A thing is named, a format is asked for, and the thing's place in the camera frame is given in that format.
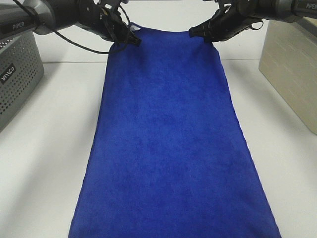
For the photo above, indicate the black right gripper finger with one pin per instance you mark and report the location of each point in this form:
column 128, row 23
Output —
column 202, row 30

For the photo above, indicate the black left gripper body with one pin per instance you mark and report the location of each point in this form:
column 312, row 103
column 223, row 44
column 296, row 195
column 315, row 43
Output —
column 101, row 18

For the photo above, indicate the beige storage box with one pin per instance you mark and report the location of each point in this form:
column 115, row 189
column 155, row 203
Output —
column 289, row 63

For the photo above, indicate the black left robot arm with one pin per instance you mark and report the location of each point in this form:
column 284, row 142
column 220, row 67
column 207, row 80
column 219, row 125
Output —
column 43, row 17

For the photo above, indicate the grey perforated plastic basket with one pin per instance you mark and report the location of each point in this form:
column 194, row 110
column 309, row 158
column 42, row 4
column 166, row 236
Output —
column 21, row 69

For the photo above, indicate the blue microfibre towel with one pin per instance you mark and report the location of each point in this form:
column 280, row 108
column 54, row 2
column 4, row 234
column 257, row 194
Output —
column 169, row 159

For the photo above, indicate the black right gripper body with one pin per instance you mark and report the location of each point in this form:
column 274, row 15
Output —
column 232, row 17

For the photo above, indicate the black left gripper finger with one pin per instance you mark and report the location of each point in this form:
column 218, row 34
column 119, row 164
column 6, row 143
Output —
column 124, row 35

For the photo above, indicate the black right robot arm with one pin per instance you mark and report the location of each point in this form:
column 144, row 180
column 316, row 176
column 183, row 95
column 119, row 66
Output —
column 284, row 10

